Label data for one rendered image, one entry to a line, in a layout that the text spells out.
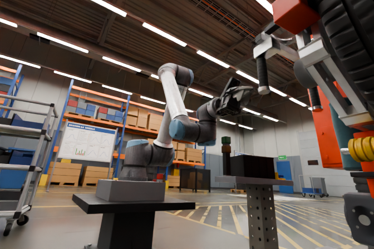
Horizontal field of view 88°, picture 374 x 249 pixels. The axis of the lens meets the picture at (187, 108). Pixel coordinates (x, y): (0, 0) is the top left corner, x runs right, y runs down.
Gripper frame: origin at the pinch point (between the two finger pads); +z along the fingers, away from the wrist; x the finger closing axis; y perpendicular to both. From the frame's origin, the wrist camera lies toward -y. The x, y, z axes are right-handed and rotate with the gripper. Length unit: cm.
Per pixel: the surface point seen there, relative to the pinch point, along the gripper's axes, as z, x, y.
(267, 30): 7.7, 3.3, -20.8
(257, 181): -29, -36, 26
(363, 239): 5, -56, 38
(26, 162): -144, 88, 58
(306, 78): 8.5, -17.3, -9.6
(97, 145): -603, 64, 1
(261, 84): 1.1, -3.5, -2.7
